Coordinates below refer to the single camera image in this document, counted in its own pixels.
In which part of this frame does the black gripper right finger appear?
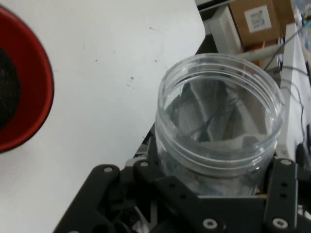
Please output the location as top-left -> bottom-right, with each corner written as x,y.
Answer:
263,157 -> 311,233

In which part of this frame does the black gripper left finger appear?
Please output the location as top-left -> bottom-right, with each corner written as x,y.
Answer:
52,138 -> 226,233

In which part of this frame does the clear plastic jar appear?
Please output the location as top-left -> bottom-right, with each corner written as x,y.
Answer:
155,53 -> 285,197

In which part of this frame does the red bowl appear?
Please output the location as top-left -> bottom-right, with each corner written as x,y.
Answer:
0,5 -> 54,153

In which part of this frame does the white side desk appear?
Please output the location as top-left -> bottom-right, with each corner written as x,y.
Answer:
279,23 -> 311,158

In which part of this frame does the black seeds heap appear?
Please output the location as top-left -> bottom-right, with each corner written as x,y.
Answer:
0,47 -> 22,132

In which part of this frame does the white tube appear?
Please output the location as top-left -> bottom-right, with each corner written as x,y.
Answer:
239,43 -> 286,61

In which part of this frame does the cardboard box with white label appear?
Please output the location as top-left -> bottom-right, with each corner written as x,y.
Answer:
229,0 -> 284,47

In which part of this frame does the plain cardboard box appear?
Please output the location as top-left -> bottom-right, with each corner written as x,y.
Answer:
273,0 -> 296,34

